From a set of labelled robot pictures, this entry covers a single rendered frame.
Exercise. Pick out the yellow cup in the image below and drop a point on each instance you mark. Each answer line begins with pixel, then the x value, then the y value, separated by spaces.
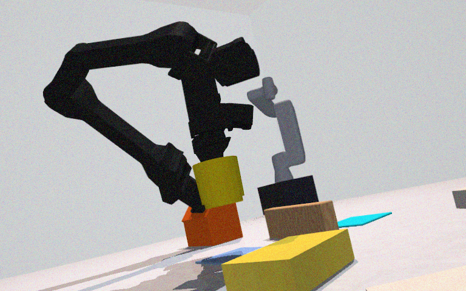
pixel 219 181

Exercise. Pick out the yellow rectangular block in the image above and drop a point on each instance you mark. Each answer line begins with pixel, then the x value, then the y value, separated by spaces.
pixel 295 263

